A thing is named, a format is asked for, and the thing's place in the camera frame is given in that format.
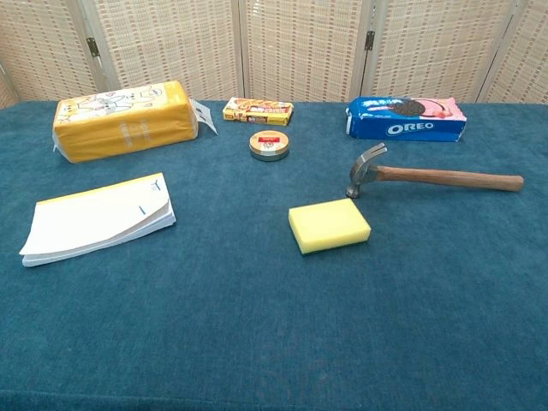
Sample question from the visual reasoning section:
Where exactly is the wooden handle claw hammer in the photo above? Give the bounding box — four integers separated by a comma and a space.
345, 142, 525, 200

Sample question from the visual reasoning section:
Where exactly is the yellow sponge block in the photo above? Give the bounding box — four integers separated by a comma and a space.
288, 197, 372, 256

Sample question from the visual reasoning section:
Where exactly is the yellow snack box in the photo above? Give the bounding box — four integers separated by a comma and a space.
222, 97, 295, 127

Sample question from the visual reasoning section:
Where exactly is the teal tablecloth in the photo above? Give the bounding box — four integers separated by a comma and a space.
0, 100, 548, 411

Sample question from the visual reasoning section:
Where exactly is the blue Oreo cookie box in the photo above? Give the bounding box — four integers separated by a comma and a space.
344, 95, 468, 143

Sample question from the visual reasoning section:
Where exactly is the woven folding screen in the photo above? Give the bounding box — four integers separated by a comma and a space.
0, 0, 548, 110

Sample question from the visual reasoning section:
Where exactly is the yellow cartoon tissue pack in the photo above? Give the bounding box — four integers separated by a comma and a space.
51, 80, 219, 164

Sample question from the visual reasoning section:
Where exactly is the white notepad yellow binding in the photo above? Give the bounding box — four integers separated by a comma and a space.
19, 172, 177, 268

